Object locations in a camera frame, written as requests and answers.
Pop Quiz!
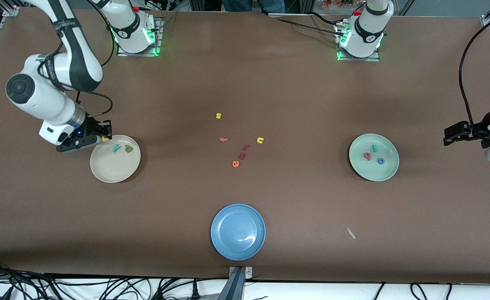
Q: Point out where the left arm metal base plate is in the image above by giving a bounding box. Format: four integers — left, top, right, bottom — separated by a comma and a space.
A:
334, 21, 381, 63

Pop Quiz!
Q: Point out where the pale green round plate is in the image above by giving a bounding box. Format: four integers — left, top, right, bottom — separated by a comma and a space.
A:
348, 133, 400, 182

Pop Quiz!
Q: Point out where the person in blue jeans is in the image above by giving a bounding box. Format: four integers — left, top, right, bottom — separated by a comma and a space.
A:
222, 0, 285, 14

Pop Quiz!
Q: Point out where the black cable tangle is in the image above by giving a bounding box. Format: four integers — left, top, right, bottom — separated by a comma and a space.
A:
0, 258, 229, 300

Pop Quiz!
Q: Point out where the black base power cable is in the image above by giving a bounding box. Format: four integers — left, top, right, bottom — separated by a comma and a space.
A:
268, 12, 345, 36

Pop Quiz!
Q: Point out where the orange floral object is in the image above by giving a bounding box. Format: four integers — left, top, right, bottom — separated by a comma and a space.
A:
322, 0, 356, 10

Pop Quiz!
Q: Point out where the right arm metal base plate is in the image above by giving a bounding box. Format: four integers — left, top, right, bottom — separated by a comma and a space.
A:
117, 17, 163, 57

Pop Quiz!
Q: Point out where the brown paper table cover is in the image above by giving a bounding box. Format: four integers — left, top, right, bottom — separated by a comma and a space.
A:
0, 7, 490, 285

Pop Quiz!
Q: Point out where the beige round plate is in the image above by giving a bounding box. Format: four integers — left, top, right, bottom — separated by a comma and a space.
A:
90, 134, 142, 184

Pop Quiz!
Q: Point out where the grey metal camera bracket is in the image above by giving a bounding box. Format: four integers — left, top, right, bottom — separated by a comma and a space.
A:
227, 266, 254, 300

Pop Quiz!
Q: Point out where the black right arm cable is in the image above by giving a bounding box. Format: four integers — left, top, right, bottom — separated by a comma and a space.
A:
37, 0, 117, 118

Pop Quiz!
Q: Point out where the blue round plate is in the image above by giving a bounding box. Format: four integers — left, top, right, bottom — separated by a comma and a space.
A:
210, 203, 267, 262

